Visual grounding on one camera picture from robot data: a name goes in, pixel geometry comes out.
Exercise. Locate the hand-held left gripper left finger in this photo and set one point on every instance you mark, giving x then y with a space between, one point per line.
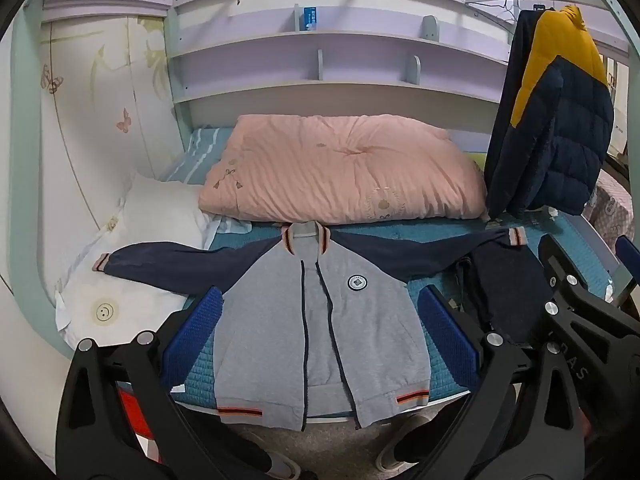
192 330

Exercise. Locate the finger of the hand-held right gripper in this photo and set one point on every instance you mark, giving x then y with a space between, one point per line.
560 280
629 255

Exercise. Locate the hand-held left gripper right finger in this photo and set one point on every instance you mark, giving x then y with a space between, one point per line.
450 332

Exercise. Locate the grey and navy jacket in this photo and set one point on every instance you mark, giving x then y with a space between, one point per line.
280 310

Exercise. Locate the teal quilted bed mat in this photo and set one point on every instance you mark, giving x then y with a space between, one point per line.
200 375

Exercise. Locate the pink checked cloth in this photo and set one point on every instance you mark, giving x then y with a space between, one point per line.
612 210

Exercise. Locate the dark folded pants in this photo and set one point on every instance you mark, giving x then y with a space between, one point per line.
500 290

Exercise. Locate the white smiley print cushion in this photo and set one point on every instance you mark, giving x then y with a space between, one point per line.
130 300

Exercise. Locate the red box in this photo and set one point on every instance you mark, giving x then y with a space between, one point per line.
132 410

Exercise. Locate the white pillow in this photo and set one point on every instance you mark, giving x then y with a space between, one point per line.
160 210

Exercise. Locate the person's grey shoe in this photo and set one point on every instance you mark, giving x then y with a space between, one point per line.
282 467
389 455

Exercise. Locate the navy and yellow puffer jacket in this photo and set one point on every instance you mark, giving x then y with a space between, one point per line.
560 135

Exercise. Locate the yellow-green cloth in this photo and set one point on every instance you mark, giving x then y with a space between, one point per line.
479 162

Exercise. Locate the blue striped sheet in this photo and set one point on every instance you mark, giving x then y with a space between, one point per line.
200 145

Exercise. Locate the pink quilt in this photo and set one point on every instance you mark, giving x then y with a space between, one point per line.
340 170

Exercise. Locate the white butterfly print panel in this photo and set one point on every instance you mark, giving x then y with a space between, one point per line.
100 135

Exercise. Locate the purple headboard shelf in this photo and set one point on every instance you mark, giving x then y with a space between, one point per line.
350 60

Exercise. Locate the small blue box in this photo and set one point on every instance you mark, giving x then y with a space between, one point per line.
310 17

